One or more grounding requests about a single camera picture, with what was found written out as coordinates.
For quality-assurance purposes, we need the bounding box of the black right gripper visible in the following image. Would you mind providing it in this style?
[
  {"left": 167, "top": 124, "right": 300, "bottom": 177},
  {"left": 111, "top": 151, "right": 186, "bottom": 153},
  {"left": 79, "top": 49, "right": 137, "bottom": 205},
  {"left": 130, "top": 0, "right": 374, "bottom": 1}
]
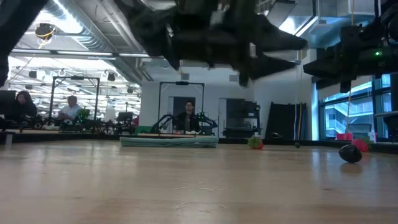
[{"left": 302, "top": 26, "right": 377, "bottom": 91}]

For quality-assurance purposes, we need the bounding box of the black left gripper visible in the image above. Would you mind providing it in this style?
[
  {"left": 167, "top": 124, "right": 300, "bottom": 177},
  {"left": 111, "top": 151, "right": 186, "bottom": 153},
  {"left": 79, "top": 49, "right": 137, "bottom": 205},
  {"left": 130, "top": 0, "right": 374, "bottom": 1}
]
[{"left": 173, "top": 0, "right": 309, "bottom": 80}]

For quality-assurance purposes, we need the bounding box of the red strawberry with green leaves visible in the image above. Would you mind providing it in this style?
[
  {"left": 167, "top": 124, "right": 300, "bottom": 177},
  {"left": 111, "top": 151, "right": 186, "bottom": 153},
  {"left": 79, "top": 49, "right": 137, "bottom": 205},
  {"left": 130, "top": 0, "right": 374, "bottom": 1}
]
[
  {"left": 247, "top": 136, "right": 264, "bottom": 151},
  {"left": 351, "top": 136, "right": 374, "bottom": 153}
]

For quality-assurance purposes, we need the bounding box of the blackberry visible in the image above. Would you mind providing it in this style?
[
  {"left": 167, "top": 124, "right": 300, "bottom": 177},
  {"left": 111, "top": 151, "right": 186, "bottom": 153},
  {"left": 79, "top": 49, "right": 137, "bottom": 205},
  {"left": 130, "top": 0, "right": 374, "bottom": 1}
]
[{"left": 338, "top": 144, "right": 363, "bottom": 164}]

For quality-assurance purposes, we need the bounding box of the black leaning panel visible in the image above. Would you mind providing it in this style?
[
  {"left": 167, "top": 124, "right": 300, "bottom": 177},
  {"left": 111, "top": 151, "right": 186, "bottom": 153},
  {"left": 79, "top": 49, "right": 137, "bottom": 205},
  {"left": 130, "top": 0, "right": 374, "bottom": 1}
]
[{"left": 265, "top": 101, "right": 308, "bottom": 141}]

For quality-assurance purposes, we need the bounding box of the black cabinet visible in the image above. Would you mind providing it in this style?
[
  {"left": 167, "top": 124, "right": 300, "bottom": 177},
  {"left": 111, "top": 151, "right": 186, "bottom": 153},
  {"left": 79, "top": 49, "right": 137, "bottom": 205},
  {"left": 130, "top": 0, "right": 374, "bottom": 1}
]
[{"left": 223, "top": 98, "right": 262, "bottom": 139}]

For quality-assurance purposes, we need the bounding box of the white teal box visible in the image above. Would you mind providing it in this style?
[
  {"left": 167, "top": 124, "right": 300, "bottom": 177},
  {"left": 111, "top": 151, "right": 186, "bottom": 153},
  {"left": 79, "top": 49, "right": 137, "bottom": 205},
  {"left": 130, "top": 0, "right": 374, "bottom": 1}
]
[{"left": 353, "top": 131, "right": 377, "bottom": 143}]

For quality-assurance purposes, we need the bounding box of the grey door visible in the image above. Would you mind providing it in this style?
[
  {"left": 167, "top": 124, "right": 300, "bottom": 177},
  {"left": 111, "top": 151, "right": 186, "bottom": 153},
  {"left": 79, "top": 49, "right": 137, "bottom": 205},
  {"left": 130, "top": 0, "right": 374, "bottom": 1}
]
[{"left": 172, "top": 96, "right": 197, "bottom": 133}]

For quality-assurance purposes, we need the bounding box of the person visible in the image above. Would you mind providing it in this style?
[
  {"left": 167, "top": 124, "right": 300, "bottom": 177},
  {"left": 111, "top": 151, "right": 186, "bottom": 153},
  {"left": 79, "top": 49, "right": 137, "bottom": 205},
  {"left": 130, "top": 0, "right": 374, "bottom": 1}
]
[
  {"left": 9, "top": 90, "right": 38, "bottom": 125},
  {"left": 57, "top": 95, "right": 82, "bottom": 124},
  {"left": 172, "top": 100, "right": 201, "bottom": 133}
]

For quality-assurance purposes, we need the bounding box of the green box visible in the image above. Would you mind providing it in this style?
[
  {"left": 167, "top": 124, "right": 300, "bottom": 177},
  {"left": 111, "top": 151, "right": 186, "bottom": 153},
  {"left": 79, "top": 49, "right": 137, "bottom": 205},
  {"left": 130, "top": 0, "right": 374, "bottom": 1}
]
[{"left": 134, "top": 125, "right": 154, "bottom": 135}]

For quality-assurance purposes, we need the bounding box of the black background monitor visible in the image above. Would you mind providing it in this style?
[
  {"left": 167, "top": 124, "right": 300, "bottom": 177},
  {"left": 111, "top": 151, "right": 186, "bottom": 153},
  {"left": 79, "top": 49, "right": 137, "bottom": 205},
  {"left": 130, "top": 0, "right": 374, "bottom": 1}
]
[
  {"left": 0, "top": 90, "right": 16, "bottom": 116},
  {"left": 116, "top": 111, "right": 134, "bottom": 123}
]

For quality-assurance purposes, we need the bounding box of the long linear ceiling light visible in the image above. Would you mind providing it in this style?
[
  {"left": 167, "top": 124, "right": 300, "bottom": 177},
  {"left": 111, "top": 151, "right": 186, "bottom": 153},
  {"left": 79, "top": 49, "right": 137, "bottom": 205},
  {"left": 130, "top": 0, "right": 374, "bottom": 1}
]
[{"left": 9, "top": 49, "right": 150, "bottom": 60}]

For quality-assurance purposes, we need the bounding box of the green background plant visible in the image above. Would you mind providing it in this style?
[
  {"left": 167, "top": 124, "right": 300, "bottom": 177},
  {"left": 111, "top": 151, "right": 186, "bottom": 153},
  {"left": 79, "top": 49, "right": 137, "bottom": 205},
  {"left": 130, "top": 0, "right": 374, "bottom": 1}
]
[{"left": 75, "top": 107, "right": 91, "bottom": 125}]

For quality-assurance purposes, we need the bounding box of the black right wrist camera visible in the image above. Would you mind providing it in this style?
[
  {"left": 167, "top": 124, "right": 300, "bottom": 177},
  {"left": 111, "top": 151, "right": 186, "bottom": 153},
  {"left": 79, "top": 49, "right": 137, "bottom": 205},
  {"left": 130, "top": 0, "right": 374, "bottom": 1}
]
[{"left": 340, "top": 79, "right": 353, "bottom": 95}]

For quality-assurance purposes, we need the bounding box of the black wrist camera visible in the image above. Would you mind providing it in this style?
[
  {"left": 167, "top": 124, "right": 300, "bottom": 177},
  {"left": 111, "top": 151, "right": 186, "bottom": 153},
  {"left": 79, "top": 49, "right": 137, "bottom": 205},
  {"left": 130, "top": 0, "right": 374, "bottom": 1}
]
[
  {"left": 340, "top": 79, "right": 353, "bottom": 95},
  {"left": 238, "top": 70, "right": 249, "bottom": 88}
]

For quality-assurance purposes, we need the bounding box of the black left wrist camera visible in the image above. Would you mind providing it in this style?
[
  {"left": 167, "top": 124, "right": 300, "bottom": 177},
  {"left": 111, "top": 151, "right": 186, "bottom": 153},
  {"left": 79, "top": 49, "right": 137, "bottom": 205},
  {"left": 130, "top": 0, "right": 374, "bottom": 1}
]
[{"left": 238, "top": 70, "right": 249, "bottom": 88}]

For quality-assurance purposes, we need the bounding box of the black background station frame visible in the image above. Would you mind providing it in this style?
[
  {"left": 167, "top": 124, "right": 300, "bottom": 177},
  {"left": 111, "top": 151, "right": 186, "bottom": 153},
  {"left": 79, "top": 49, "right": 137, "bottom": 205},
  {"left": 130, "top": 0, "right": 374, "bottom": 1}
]
[
  {"left": 49, "top": 75, "right": 101, "bottom": 125},
  {"left": 157, "top": 81, "right": 205, "bottom": 135}
]

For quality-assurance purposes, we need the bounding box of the black ceiling dome camera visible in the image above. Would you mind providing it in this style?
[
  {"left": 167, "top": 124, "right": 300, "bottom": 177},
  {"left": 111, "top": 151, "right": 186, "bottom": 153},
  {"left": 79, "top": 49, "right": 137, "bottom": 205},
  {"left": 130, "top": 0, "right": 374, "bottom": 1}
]
[{"left": 34, "top": 22, "right": 57, "bottom": 41}]

